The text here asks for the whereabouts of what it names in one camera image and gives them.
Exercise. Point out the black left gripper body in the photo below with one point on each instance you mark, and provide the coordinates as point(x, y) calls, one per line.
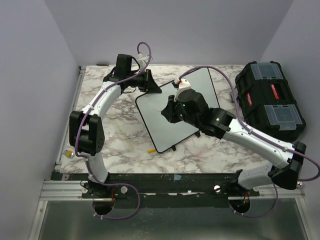
point(141, 82)

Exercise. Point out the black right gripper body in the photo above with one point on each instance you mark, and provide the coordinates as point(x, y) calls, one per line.
point(179, 114)

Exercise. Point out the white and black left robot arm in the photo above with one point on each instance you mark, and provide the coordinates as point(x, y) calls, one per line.
point(86, 132)

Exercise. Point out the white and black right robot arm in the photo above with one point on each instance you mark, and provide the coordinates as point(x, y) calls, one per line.
point(284, 158)

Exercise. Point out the blue tape piece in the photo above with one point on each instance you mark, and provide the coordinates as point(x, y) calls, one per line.
point(177, 177)

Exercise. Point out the black plastic toolbox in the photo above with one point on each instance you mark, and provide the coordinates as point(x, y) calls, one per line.
point(267, 102)

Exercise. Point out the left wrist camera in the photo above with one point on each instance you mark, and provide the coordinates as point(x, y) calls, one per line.
point(143, 60)

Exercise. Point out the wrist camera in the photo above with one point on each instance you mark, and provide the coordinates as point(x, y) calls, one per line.
point(180, 85)
point(143, 60)

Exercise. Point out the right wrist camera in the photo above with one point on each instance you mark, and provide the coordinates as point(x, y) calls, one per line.
point(180, 85)

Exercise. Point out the small dark wall clip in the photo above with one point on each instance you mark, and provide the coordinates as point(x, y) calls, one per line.
point(102, 64)

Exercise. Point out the aluminium frame profile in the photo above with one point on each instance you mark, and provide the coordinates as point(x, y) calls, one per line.
point(42, 204)

